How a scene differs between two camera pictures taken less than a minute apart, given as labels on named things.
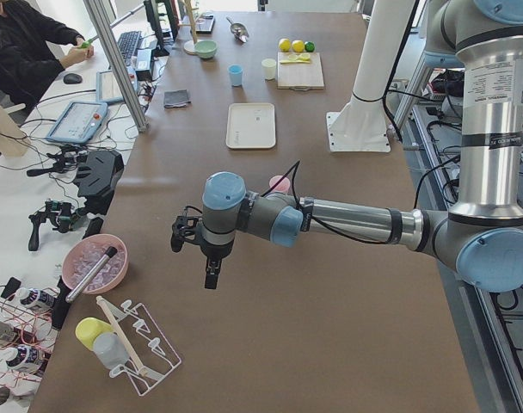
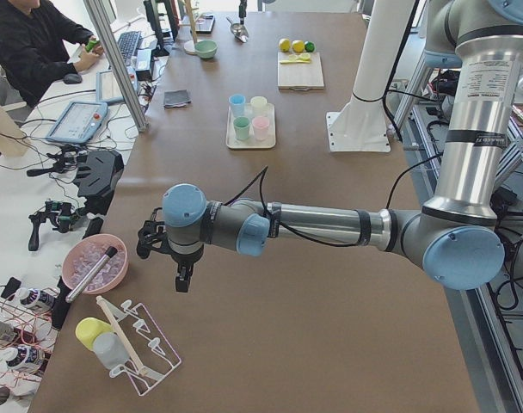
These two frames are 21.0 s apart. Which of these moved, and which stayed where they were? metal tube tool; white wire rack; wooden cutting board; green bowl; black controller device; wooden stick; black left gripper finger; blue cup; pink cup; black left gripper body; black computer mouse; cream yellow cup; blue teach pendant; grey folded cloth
Moved: pink cup; cream yellow cup; black left gripper body; black left gripper finger; blue cup
Stayed: grey folded cloth; wooden cutting board; metal tube tool; white wire rack; black controller device; green bowl; blue teach pendant; black computer mouse; wooden stick
